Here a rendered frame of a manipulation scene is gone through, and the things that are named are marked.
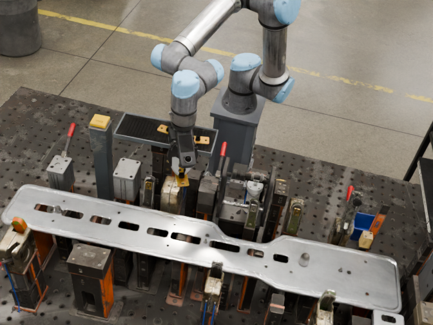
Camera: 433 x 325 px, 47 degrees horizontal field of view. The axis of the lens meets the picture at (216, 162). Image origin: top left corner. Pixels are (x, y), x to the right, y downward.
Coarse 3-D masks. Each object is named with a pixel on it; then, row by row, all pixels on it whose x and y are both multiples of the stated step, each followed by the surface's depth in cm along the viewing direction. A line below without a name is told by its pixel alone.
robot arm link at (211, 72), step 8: (184, 64) 144; (192, 64) 143; (200, 64) 143; (208, 64) 144; (216, 64) 145; (200, 72) 141; (208, 72) 142; (216, 72) 143; (208, 80) 141; (216, 80) 144; (208, 88) 142
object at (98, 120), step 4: (96, 116) 190; (100, 116) 190; (104, 116) 190; (92, 120) 188; (96, 120) 188; (100, 120) 188; (104, 120) 188; (108, 120) 189; (92, 124) 187; (96, 124) 186; (100, 124) 186; (104, 124) 186
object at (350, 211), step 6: (354, 192) 166; (360, 192) 166; (354, 198) 165; (360, 198) 165; (348, 204) 168; (354, 204) 164; (360, 204) 164; (348, 210) 169; (354, 210) 169; (348, 216) 171; (354, 216) 170; (342, 222) 172; (348, 228) 174
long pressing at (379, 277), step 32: (32, 192) 180; (64, 192) 181; (32, 224) 170; (64, 224) 171; (96, 224) 173; (160, 224) 175; (192, 224) 177; (160, 256) 166; (192, 256) 167; (224, 256) 168; (288, 256) 171; (320, 256) 172; (352, 256) 173; (384, 256) 174; (288, 288) 162; (320, 288) 163; (352, 288) 164; (384, 288) 165
